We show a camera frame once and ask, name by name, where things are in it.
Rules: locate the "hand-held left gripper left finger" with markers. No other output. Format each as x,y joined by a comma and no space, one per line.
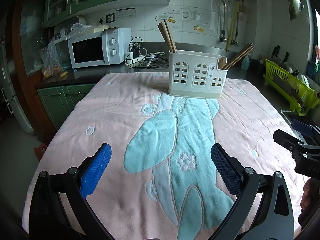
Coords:
97,170

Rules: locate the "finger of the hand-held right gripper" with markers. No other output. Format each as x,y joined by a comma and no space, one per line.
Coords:
302,127
285,138

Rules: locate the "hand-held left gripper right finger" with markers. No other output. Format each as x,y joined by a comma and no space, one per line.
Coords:
225,170

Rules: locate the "white plastic chopstick holder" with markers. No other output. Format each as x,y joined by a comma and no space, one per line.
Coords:
190,92

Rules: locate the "bunch of wooden chopsticks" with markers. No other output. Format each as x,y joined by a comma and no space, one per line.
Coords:
170,38

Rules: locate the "long wooden chopstick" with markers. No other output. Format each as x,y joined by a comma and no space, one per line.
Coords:
165,38

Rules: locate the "person's right hand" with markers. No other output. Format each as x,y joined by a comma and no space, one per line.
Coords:
310,197

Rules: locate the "steel sink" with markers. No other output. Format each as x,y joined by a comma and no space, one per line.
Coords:
290,116

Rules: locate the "white dishes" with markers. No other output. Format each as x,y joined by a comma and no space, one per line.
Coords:
303,80

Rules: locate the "lime green dish rack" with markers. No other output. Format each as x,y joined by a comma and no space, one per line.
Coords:
277,75

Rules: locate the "red item on floor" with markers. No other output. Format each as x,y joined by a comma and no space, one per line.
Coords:
40,152

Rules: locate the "pink printed towel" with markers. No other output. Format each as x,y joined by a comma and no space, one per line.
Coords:
112,110

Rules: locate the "green base cabinet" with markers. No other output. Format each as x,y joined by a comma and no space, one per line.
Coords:
57,102

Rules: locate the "blue soap bottle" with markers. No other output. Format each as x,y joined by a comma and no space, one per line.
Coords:
245,63

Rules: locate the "silver refrigerator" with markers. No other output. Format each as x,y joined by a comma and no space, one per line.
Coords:
15,105

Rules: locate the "brown framed glass door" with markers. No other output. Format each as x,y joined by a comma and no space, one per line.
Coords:
27,85

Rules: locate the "white power strip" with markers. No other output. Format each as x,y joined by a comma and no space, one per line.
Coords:
129,58

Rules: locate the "clear plastic bag with food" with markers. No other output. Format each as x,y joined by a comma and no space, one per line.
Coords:
51,62

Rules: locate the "grey metal pipe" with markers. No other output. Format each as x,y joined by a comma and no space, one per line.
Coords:
240,22

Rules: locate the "black power adapter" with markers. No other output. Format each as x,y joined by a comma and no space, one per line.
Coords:
136,52

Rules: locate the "hanging metal wok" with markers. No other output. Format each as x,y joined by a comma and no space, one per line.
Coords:
296,2

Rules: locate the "white microwave oven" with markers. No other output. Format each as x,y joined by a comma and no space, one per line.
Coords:
115,45

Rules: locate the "white kitchen appliance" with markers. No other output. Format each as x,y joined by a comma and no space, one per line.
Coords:
61,33

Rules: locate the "cream flat box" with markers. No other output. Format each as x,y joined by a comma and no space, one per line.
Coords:
102,28

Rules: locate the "crumpled clear plastic bag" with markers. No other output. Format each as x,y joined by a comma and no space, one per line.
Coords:
80,28

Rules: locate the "small fruit wall sticker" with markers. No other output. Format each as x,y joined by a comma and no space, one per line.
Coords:
199,28

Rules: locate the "white wall socket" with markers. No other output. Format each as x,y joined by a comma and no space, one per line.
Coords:
101,20

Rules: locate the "black wall socket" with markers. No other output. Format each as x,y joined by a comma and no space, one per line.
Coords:
110,18

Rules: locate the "white wall label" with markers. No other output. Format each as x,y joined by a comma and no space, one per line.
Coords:
125,13

